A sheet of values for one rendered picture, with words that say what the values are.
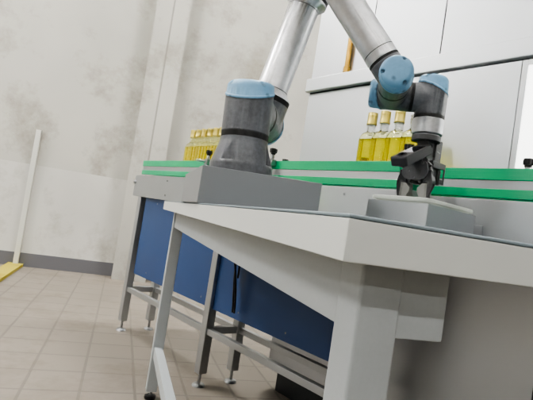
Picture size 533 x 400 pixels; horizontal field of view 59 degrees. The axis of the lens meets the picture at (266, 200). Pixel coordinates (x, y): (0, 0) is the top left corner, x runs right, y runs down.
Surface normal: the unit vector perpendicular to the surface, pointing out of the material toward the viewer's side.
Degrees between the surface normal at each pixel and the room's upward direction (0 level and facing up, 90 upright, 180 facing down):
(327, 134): 90
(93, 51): 90
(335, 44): 90
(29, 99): 90
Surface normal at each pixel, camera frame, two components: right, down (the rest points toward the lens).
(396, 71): -0.18, -0.08
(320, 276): -0.94, -0.16
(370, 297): 0.29, 0.00
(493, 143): -0.76, -0.14
